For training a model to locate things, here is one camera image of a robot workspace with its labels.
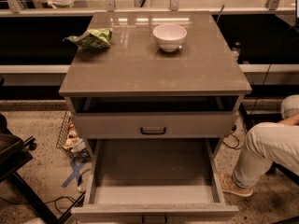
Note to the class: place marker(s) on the grey drawer cabinet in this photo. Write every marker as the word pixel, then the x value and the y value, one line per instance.
pixel 135 76

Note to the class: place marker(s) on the grey middle drawer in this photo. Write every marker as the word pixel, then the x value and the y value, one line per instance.
pixel 178 125

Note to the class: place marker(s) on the open bottom drawer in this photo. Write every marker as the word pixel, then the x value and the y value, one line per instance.
pixel 153 180

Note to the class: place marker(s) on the white ceramic bowl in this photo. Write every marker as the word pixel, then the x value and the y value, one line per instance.
pixel 169 37

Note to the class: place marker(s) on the green chip bag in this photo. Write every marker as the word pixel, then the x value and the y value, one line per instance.
pixel 93 38

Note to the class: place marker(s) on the tan shoe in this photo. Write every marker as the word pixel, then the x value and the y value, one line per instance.
pixel 229 186

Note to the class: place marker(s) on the seated person in beige trousers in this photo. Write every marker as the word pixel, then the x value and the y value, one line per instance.
pixel 270 142

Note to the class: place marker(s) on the black office chair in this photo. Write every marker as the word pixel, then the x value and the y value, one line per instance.
pixel 13 155

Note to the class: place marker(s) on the black drawer handle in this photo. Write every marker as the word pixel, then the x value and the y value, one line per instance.
pixel 153 130

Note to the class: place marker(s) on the wire basket with snacks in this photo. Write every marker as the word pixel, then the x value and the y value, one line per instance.
pixel 69 141

